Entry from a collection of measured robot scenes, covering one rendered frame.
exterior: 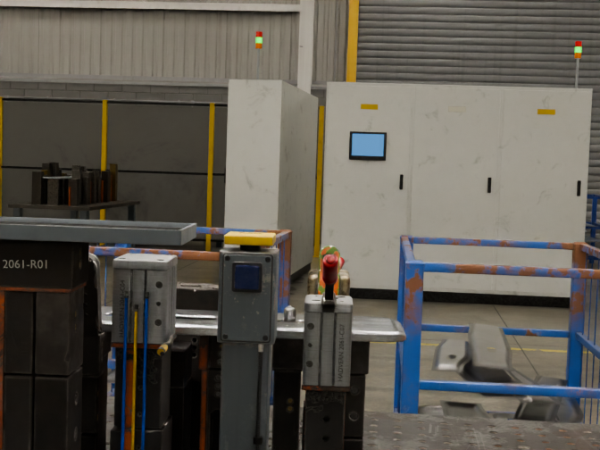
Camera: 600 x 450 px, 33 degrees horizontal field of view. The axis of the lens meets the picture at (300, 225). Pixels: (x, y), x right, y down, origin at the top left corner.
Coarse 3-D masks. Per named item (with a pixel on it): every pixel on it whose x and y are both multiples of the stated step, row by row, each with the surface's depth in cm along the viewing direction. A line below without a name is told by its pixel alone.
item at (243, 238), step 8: (232, 232) 125; (240, 232) 125; (248, 232) 126; (256, 232) 126; (224, 240) 121; (232, 240) 121; (240, 240) 121; (248, 240) 121; (256, 240) 121; (264, 240) 121; (272, 240) 121; (240, 248) 123; (248, 248) 123; (256, 248) 123
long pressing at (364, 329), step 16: (176, 320) 155; (192, 320) 156; (208, 320) 156; (368, 320) 162; (384, 320) 162; (288, 336) 149; (352, 336) 149; (368, 336) 148; (384, 336) 148; (400, 336) 150
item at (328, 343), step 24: (312, 312) 137; (336, 312) 137; (312, 336) 137; (336, 336) 137; (312, 360) 137; (336, 360) 137; (312, 384) 138; (336, 384) 138; (312, 408) 139; (336, 408) 139; (312, 432) 139; (336, 432) 139
